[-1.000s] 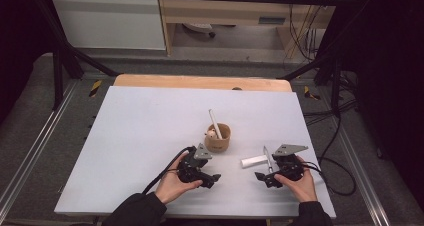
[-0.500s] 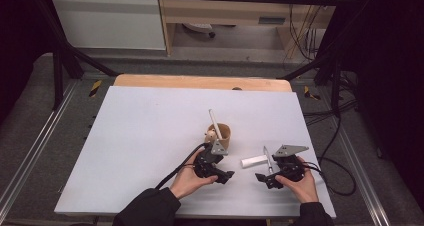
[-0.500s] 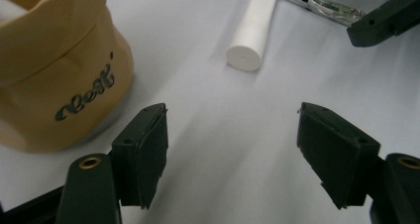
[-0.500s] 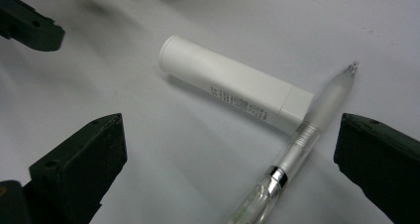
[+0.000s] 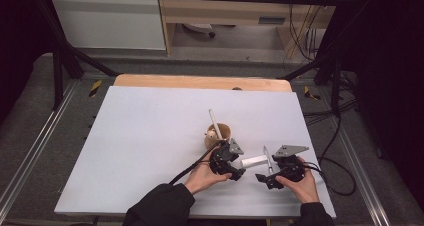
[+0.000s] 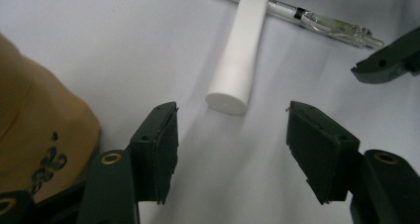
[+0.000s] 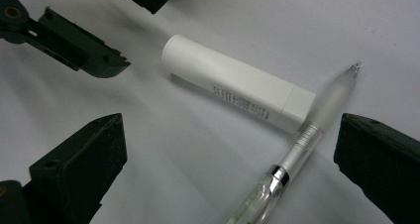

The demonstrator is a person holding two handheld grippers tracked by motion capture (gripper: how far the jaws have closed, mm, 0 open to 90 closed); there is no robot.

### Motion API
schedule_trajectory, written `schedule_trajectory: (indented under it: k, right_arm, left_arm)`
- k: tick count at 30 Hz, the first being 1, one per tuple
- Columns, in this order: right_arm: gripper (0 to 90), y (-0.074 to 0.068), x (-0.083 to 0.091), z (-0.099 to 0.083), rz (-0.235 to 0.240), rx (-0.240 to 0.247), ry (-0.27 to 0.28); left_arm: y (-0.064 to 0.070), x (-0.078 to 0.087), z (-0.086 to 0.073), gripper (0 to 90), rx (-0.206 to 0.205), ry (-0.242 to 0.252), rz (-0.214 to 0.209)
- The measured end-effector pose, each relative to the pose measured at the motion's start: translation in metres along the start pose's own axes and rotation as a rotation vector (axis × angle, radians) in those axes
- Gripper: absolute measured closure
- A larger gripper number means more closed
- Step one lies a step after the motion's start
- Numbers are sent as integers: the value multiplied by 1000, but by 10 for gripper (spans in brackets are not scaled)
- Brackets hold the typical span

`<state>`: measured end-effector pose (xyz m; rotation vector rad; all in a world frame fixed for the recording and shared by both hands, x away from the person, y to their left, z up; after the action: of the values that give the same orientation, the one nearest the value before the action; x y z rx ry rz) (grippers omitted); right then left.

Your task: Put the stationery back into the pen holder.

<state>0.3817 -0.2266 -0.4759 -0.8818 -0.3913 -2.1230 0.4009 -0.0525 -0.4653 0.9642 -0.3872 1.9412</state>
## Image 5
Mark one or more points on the wooden table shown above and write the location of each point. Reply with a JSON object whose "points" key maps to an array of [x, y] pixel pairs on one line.
{"points": [[186, 82]]}

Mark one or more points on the white cabinet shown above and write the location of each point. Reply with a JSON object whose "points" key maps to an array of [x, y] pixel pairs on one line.
{"points": [[106, 22]]}

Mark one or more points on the aluminium floor rail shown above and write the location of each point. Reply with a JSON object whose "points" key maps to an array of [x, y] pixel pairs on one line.
{"points": [[40, 139], [363, 179]]}

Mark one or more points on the light wooden desk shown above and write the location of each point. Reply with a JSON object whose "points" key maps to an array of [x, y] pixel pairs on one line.
{"points": [[226, 14]]}

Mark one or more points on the person's right hand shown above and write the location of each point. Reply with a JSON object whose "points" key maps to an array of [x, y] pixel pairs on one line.
{"points": [[306, 189]]}

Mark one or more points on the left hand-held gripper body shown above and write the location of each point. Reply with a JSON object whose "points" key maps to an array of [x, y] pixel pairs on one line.
{"points": [[221, 161]]}

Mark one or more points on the black metal frame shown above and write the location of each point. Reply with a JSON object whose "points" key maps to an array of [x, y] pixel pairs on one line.
{"points": [[58, 76]]}

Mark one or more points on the thin white pen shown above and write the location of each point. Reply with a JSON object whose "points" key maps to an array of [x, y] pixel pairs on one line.
{"points": [[215, 122]]}

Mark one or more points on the round wooden pen holder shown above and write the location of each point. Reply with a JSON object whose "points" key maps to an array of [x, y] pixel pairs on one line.
{"points": [[211, 141]]}

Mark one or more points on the white table board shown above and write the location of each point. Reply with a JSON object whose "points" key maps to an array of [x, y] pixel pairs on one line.
{"points": [[143, 136]]}

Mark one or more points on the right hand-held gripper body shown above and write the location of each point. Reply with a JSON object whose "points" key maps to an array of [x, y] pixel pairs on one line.
{"points": [[293, 167]]}

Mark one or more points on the office chair base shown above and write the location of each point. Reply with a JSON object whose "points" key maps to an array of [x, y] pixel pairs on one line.
{"points": [[200, 27]]}

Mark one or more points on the thick white marker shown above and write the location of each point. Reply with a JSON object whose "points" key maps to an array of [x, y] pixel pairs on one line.
{"points": [[255, 161]]}

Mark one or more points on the black curtain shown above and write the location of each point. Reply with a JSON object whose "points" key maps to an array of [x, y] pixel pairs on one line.
{"points": [[390, 69], [20, 36]]}

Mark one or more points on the person's left hand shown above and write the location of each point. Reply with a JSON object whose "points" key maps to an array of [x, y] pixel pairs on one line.
{"points": [[201, 177]]}

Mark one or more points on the yellow black tape strip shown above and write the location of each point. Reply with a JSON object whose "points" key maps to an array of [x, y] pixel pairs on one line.
{"points": [[95, 88], [311, 93]]}

